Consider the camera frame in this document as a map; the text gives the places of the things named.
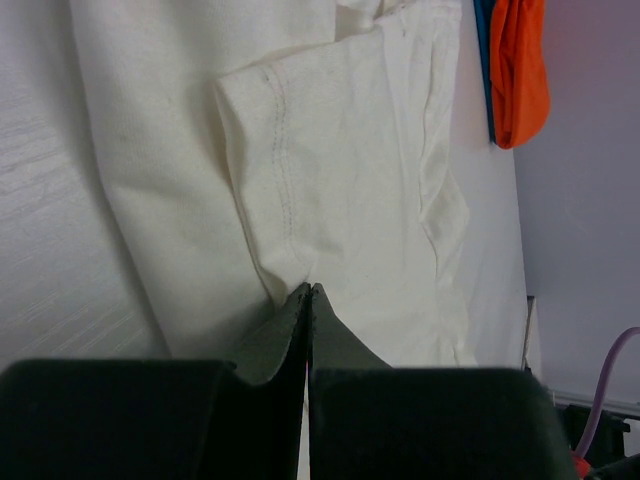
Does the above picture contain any folded orange t shirt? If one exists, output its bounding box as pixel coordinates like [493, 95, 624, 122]
[489, 0, 551, 149]

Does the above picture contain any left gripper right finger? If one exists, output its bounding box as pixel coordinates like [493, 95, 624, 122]
[308, 285, 576, 479]

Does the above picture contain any folded blue t shirt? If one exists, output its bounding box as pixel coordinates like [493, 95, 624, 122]
[473, 0, 496, 143]

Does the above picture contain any white t shirt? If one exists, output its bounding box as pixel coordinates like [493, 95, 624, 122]
[70, 1, 473, 366]

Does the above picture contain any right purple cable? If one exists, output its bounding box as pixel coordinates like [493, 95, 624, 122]
[572, 325, 640, 480]

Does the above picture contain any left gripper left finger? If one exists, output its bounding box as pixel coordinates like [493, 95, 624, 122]
[1, 285, 310, 479]

